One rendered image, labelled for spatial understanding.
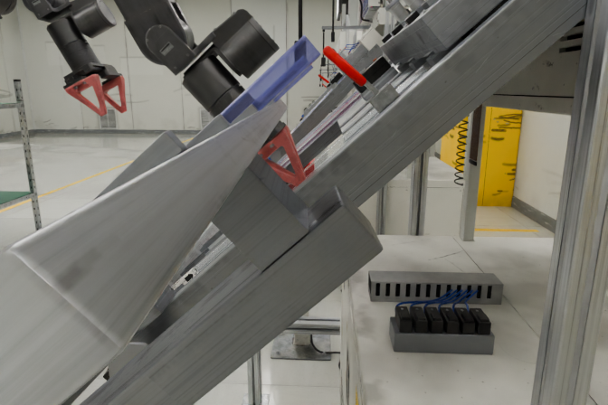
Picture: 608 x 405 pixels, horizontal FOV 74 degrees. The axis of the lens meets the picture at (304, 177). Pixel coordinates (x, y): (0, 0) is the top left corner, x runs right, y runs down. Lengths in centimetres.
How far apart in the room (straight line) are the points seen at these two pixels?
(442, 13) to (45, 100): 1098
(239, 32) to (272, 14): 892
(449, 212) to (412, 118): 164
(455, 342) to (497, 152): 327
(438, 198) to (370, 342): 136
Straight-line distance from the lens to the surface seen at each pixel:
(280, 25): 940
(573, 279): 52
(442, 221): 208
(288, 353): 176
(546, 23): 50
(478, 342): 76
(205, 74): 53
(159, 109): 1001
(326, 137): 113
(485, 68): 47
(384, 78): 80
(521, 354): 80
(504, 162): 398
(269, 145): 52
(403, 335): 72
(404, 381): 69
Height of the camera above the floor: 104
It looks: 12 degrees down
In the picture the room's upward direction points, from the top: straight up
